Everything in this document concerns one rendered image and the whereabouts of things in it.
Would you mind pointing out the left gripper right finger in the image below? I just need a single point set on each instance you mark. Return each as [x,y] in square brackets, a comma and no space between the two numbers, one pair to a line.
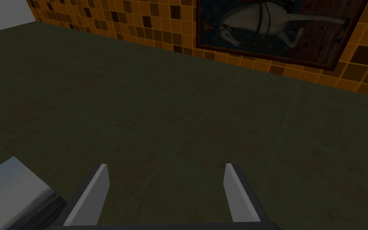
[243,198]

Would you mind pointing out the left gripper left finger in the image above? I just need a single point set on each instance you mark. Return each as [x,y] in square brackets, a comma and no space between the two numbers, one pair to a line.
[89,199]

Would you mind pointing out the framed white horse picture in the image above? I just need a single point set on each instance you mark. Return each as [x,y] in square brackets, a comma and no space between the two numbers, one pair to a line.
[276,30]

